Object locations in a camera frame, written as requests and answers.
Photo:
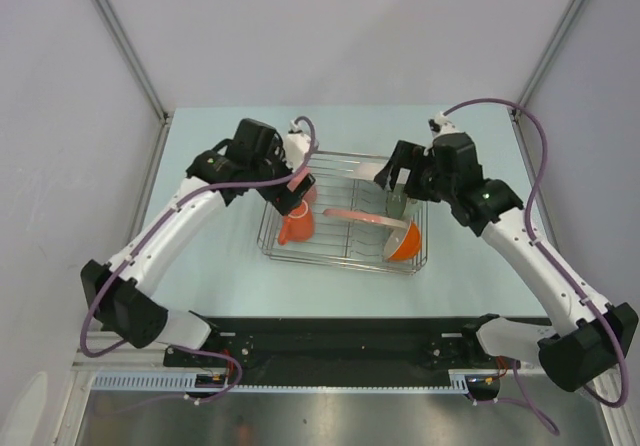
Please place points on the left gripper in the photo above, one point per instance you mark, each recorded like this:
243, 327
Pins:
282, 199

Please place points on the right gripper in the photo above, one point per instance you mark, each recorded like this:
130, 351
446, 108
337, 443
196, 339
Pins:
410, 156

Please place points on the orange mug with handle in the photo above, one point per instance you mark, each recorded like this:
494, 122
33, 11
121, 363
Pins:
298, 225

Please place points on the white deep plate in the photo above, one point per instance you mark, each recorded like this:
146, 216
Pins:
366, 171

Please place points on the green ceramic bowl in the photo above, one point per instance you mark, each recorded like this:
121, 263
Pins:
400, 206

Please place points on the cream and pink plate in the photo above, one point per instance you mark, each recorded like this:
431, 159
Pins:
363, 217

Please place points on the orange and white bowl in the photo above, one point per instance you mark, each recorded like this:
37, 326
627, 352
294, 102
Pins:
404, 243

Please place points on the pink plastic cup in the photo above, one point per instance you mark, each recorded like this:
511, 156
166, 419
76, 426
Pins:
311, 195

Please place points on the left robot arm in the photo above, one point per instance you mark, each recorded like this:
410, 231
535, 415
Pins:
119, 292

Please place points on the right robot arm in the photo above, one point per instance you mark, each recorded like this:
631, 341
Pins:
589, 335

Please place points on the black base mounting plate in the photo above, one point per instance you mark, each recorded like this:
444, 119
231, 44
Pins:
407, 349

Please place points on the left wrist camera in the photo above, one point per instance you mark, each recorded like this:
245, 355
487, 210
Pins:
299, 143

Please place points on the metal wire dish rack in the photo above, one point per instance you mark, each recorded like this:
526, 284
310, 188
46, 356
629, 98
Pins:
339, 243

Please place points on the white cable duct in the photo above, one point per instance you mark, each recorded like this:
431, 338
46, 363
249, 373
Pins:
206, 384

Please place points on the aluminium frame rail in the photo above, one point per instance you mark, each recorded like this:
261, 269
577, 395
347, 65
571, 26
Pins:
124, 358

